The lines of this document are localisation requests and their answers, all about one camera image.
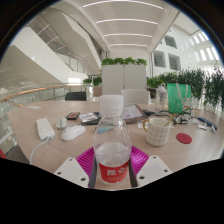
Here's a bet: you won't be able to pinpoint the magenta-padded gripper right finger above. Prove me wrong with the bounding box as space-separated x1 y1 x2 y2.
128 145 174 189

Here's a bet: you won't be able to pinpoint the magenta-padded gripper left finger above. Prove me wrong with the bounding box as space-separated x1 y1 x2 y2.
53 146 98 190

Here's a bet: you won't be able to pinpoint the clear red-labelled water bottle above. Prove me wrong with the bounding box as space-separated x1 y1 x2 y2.
93 94 133 185

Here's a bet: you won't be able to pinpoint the white grid-pattern mug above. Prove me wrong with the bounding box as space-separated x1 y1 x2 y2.
142 117 172 148

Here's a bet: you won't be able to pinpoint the white computer mouse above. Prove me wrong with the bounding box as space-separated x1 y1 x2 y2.
60 124 87 142

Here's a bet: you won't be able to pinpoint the flat round red coaster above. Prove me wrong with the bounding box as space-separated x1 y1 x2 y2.
175 132 193 145

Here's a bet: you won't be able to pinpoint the small grey-white charger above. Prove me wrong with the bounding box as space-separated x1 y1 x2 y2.
55 116 68 130

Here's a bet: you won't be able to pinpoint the white power strip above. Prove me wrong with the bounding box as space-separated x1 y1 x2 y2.
36 117 56 141

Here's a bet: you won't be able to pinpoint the black flat folder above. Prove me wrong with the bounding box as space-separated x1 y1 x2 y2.
80 112 102 127

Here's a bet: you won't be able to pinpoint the white wrapped packet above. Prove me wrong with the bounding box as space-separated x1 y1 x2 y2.
79 112 99 124

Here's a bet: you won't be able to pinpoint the open printed booklet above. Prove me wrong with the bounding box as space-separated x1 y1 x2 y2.
121 103 149 124

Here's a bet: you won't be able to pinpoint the tall clear white-lidded bottle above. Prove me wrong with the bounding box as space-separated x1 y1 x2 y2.
155 82 168 115

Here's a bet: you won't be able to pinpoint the black chair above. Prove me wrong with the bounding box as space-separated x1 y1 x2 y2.
64 91 88 102

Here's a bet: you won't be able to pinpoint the green tote bag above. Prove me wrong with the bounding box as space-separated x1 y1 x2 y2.
166 82 193 114

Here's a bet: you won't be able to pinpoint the white chair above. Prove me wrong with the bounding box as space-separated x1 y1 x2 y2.
120 88 152 105

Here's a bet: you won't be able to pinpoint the wooden planter with plants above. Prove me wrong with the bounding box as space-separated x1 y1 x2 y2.
146 76 165 98

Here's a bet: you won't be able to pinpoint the potted green plants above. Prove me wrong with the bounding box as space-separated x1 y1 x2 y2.
82 76 103 87

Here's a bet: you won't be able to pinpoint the white cabinet with plants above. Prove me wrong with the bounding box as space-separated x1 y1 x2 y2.
101 57 148 96

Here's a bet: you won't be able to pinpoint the green hedge plant row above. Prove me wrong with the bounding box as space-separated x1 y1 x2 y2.
148 64 224 111

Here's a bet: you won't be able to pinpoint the ceiling light strips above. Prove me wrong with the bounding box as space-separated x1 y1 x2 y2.
82 0 164 48

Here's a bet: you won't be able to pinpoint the white power strip cable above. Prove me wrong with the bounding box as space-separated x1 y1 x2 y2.
29 137 50 165

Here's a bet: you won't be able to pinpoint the black cable bundle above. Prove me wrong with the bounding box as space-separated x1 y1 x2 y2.
171 111 201 125

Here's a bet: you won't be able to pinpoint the glass balustrade with wooden rail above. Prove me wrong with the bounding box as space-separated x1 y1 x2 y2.
0 83 91 108

